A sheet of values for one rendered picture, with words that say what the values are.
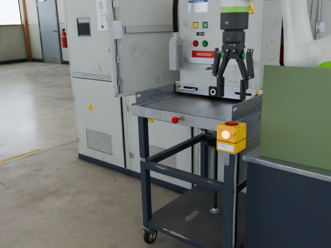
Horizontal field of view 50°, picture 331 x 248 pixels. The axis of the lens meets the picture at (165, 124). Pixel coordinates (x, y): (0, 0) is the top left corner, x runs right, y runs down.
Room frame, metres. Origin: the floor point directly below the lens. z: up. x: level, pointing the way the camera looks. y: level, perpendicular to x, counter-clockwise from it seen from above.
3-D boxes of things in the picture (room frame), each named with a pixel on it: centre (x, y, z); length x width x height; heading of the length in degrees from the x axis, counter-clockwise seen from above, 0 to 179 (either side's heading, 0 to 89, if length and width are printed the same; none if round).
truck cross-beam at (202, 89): (1.88, -0.29, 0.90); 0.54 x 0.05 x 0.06; 50
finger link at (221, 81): (1.25, -0.20, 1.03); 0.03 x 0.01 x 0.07; 141
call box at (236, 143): (1.22, -0.24, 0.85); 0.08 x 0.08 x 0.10; 51
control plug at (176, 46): (1.95, -0.07, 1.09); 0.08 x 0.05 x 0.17; 140
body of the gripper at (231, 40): (1.22, -0.24, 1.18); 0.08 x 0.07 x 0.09; 51
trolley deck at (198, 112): (1.87, -0.28, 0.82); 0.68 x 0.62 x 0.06; 141
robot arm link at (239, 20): (1.22, -0.24, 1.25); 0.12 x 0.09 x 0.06; 141
